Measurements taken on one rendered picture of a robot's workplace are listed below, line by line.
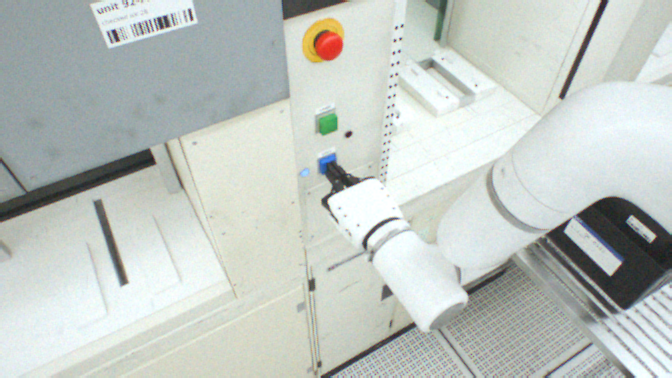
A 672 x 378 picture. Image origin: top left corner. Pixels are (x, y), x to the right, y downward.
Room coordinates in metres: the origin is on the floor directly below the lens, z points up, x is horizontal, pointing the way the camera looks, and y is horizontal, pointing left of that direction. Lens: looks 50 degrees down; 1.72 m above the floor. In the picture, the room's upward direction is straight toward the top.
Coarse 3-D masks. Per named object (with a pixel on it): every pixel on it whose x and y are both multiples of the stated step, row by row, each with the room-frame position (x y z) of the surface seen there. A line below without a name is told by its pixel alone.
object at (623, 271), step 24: (576, 216) 0.64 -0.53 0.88; (600, 216) 0.60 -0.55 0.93; (552, 240) 0.65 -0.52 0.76; (576, 240) 0.61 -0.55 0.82; (600, 240) 0.58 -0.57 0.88; (624, 240) 0.54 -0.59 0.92; (600, 264) 0.55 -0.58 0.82; (624, 264) 0.52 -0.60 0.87; (648, 264) 0.49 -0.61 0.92; (624, 288) 0.49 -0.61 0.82; (648, 288) 0.47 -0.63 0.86
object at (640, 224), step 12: (600, 204) 0.64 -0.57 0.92; (612, 204) 0.62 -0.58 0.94; (624, 204) 0.61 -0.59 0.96; (612, 216) 0.61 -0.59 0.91; (624, 216) 0.60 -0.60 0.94; (636, 216) 0.58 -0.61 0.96; (648, 216) 0.56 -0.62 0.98; (624, 228) 0.58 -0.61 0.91; (636, 228) 0.57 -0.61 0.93; (648, 228) 0.55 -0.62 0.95; (660, 228) 0.54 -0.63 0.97; (636, 240) 0.55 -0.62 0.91; (648, 240) 0.54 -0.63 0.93; (660, 240) 0.53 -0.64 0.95; (648, 252) 0.53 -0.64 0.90; (660, 252) 0.51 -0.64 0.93; (660, 264) 0.53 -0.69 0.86
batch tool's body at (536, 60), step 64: (320, 0) 0.59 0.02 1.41; (384, 0) 0.64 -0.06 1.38; (448, 0) 1.33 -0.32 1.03; (512, 0) 1.17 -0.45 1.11; (576, 0) 1.02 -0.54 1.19; (640, 0) 0.90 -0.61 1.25; (320, 64) 0.59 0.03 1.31; (384, 64) 0.65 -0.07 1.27; (512, 64) 1.12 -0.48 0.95; (576, 64) 0.97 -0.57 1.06; (384, 128) 0.65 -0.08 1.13; (448, 128) 0.94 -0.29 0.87; (512, 128) 0.94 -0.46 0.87; (320, 192) 0.59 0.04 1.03; (448, 192) 0.76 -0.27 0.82; (320, 256) 0.57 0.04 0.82; (320, 320) 0.57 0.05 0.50; (384, 320) 0.69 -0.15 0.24
